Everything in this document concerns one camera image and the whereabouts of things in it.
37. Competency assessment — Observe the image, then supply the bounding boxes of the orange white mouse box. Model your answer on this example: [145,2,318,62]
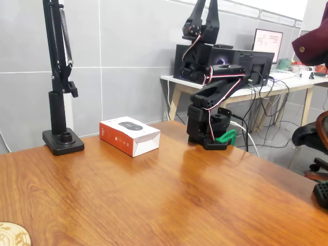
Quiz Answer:
[99,116,161,157]

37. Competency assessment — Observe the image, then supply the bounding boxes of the maroon sleeved forearm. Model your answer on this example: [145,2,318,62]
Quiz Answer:
[291,2,328,70]

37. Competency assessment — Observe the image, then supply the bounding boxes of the black perforated arm base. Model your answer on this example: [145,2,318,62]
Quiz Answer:
[312,180,328,207]

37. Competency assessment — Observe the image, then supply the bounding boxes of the white table wooden legs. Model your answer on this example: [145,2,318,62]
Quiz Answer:
[160,70,328,134]

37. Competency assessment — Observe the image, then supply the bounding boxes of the black computer case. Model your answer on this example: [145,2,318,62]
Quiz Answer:
[173,44,275,89]

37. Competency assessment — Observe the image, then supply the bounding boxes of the computer monitor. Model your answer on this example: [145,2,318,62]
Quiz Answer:
[252,28,284,65]

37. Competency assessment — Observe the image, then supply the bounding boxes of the green plastic table clamp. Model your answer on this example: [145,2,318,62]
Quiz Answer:
[214,129,237,147]

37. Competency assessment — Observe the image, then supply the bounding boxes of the black office chair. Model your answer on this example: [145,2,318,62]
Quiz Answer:
[291,110,328,182]

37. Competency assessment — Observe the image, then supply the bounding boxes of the black spring boom stand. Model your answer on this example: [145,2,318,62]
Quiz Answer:
[42,0,85,156]

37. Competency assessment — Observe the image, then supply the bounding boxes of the black cable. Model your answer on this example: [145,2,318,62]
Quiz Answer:
[230,112,250,152]

